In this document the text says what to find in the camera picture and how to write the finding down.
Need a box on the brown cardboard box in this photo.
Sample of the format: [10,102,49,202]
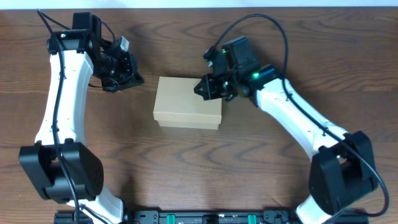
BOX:
[153,77,222,130]

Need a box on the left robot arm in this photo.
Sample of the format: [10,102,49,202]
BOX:
[19,12,144,223]

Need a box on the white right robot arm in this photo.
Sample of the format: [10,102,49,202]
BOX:
[194,37,381,223]

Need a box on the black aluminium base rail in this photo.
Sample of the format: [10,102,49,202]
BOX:
[53,210,369,224]

